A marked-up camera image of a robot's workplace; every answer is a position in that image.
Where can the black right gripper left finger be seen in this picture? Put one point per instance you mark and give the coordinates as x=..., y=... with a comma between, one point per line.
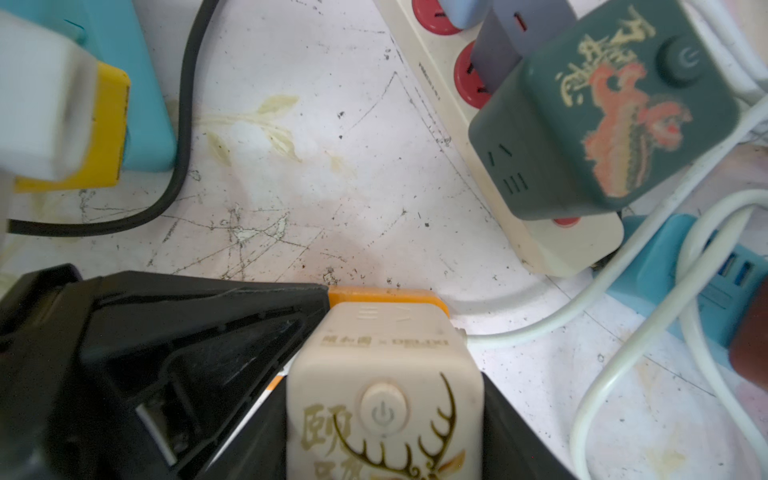
x=142, y=375

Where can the dark green cube adapter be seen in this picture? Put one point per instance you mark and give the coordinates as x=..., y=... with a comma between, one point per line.
x=605, y=112

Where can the orange power strip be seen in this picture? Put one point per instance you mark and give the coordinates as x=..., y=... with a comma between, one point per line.
x=384, y=296

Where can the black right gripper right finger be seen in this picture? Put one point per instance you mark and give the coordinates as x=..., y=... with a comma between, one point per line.
x=511, y=449

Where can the beige red power strip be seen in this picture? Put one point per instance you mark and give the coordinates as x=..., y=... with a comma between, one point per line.
x=557, y=248

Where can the cream deer cube adapter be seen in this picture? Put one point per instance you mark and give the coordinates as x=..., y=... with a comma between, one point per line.
x=384, y=391

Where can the yellow cube adapter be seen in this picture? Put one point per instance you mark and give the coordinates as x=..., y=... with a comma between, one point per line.
x=102, y=165

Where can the brown usb charger plug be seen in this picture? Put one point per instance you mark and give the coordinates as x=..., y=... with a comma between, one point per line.
x=748, y=349

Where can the white plug adapter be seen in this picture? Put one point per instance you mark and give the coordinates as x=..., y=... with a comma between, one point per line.
x=48, y=95

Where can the grey blue plug adapter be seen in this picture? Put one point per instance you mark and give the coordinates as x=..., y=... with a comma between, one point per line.
x=511, y=30

